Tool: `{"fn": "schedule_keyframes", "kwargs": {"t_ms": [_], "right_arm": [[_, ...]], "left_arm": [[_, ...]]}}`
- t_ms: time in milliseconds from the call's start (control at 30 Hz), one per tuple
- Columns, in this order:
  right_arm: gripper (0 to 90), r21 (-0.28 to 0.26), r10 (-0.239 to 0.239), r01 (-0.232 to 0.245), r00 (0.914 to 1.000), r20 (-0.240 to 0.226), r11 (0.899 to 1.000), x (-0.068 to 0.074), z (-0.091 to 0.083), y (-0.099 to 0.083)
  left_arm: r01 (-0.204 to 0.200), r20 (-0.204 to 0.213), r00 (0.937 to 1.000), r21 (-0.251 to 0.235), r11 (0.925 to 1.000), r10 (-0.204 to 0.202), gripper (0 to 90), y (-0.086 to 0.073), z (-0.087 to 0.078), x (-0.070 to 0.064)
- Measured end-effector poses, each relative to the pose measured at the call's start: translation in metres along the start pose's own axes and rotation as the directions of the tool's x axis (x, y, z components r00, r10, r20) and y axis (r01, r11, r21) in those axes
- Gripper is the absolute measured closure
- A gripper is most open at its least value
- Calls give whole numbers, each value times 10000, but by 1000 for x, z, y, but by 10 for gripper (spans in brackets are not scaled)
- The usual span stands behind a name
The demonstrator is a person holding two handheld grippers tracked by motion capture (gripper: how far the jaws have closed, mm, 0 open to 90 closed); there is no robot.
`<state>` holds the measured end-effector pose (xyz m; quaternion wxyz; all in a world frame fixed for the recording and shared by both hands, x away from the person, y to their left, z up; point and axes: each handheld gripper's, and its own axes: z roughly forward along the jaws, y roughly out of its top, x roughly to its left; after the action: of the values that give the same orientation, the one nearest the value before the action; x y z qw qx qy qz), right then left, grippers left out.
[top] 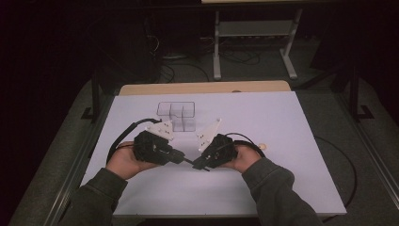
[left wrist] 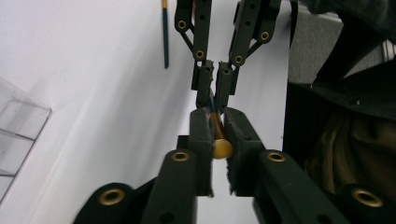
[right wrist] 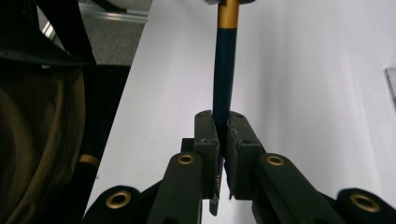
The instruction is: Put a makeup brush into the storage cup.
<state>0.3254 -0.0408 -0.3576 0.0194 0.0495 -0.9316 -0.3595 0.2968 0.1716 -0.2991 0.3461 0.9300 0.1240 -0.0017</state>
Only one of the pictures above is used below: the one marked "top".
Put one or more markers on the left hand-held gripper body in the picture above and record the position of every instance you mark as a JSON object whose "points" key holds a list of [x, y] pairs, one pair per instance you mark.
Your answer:
{"points": [[150, 149]]}

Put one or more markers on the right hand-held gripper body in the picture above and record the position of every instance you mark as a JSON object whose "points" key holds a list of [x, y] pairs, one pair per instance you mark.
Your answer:
{"points": [[221, 150]]}

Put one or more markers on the clear acrylic organizer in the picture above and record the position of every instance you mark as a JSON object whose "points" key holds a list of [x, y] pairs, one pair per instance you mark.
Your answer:
{"points": [[185, 113]]}

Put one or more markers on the person's right hand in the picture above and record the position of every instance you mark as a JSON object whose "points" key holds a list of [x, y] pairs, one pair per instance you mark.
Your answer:
{"points": [[244, 160]]}

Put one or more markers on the person's left hand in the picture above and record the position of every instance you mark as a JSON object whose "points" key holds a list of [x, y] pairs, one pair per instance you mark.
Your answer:
{"points": [[124, 161]]}

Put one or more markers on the black metal stand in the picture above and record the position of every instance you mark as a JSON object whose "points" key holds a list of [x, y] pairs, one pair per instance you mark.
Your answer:
{"points": [[354, 91], [95, 94]]}

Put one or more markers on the metal frame rail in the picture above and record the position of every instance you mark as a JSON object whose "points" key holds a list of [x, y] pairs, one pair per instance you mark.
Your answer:
{"points": [[73, 175], [373, 153]]}

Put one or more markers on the white metal desk frame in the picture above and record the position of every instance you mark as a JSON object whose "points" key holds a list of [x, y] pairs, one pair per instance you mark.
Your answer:
{"points": [[216, 47]]}

